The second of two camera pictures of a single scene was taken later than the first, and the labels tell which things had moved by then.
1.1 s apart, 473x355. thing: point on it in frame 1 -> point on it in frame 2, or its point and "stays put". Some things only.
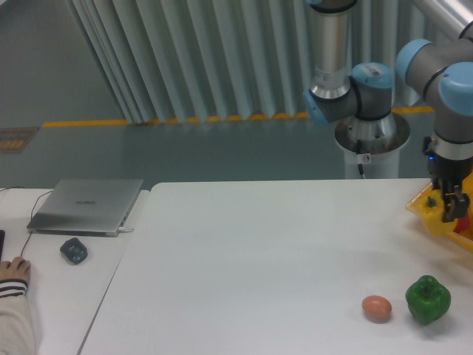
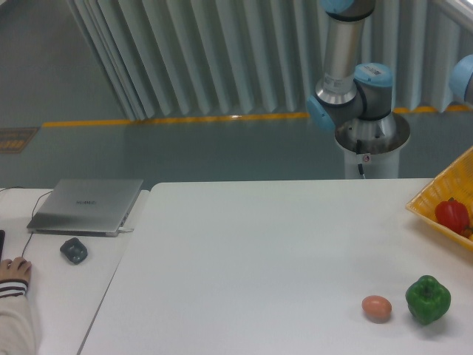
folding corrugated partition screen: [183, 61] stays put
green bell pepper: [428, 299] stays put
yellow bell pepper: [432, 211] -> [466, 233]
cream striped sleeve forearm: [18, 334] stays put
